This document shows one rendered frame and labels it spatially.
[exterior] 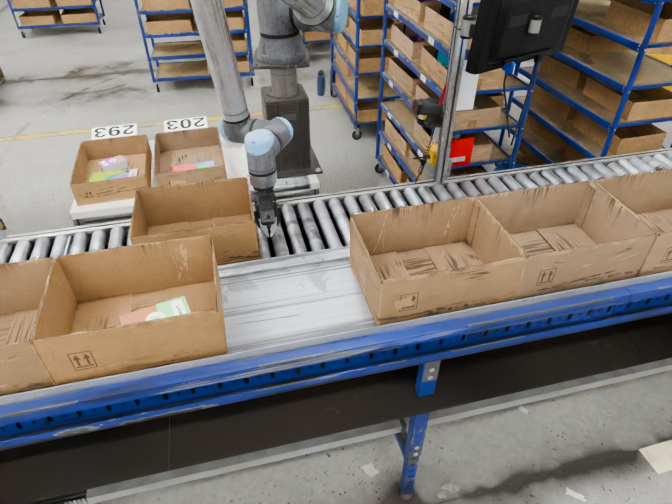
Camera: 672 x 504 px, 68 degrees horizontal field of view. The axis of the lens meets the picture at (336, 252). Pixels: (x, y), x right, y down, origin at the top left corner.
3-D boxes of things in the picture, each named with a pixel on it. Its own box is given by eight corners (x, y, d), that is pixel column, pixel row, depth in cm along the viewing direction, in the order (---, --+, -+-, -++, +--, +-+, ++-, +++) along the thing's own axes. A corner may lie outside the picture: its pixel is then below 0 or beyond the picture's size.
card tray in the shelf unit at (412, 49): (390, 40, 307) (391, 22, 301) (436, 37, 312) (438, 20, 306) (411, 61, 277) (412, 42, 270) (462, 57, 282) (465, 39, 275)
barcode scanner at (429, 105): (407, 121, 203) (413, 96, 197) (434, 122, 206) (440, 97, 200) (413, 128, 198) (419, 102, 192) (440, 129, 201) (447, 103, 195)
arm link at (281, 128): (263, 112, 169) (246, 127, 160) (295, 117, 166) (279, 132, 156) (266, 138, 175) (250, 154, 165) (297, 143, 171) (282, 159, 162)
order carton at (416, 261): (466, 241, 160) (476, 196, 149) (513, 304, 137) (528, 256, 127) (348, 260, 152) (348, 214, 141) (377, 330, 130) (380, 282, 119)
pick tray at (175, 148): (220, 145, 239) (217, 126, 233) (229, 186, 210) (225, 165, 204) (159, 153, 233) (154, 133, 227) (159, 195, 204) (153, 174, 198)
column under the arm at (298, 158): (256, 152, 233) (249, 83, 213) (311, 146, 238) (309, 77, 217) (263, 180, 214) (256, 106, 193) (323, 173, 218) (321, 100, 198)
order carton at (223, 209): (252, 214, 194) (247, 176, 183) (260, 261, 172) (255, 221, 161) (147, 227, 187) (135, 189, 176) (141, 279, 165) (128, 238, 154)
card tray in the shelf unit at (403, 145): (384, 130, 346) (385, 116, 339) (425, 125, 351) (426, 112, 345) (404, 157, 315) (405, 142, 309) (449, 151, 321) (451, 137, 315)
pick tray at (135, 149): (152, 153, 233) (147, 133, 227) (151, 196, 204) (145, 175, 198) (87, 161, 227) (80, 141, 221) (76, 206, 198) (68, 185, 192)
